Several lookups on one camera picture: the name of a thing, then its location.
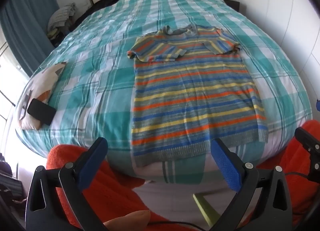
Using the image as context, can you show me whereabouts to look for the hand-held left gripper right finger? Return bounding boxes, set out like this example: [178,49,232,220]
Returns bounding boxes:
[209,138,293,231]

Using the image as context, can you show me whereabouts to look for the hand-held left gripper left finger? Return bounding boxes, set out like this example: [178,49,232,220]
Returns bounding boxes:
[25,137,108,231]

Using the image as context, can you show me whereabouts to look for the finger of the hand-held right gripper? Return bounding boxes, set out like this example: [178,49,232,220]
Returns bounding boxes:
[308,154,320,182]
[294,127,320,157]

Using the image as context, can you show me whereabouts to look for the striped knit sweater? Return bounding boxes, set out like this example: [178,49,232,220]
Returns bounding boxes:
[127,25,269,167]

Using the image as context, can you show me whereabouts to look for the pile of folded clothes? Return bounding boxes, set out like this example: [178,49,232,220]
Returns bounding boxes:
[47,3,77,46]

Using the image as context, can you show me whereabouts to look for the person's left hand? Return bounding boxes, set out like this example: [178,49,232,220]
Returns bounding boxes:
[103,210,151,231]

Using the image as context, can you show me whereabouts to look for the person's orange pants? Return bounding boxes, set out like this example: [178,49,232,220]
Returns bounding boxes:
[47,119,320,231]

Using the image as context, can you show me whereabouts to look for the yellow-green wedge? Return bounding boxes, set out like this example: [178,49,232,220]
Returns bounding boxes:
[192,192,222,230]

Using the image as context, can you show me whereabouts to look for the black smartphone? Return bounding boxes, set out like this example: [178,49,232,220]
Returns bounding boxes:
[27,98,57,126]

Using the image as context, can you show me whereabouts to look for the teal plaid bed cover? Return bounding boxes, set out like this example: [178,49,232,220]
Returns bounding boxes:
[15,0,313,184]

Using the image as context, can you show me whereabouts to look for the printed cushion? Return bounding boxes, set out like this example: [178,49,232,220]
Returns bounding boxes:
[19,62,67,130]

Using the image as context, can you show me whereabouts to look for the white wardrobe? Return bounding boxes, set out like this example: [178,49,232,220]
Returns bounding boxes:
[205,0,320,101]

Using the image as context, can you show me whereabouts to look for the dark nightstand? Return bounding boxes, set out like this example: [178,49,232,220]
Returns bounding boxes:
[222,0,240,12]

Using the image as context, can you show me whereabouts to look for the dark garment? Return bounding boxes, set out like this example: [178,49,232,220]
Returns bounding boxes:
[72,0,122,30]

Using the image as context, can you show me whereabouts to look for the blue curtain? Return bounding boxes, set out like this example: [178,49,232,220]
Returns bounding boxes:
[0,0,60,77]

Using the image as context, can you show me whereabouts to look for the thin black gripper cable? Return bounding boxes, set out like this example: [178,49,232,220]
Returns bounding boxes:
[285,172,310,179]

